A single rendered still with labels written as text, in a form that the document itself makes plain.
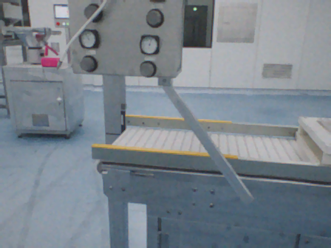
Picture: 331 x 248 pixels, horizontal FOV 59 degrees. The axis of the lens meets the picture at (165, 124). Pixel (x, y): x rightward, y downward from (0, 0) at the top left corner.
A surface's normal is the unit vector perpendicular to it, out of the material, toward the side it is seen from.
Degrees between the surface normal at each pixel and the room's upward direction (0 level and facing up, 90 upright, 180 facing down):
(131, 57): 90
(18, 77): 90
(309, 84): 90
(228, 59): 90
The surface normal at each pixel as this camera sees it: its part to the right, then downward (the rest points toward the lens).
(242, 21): -0.03, 0.29
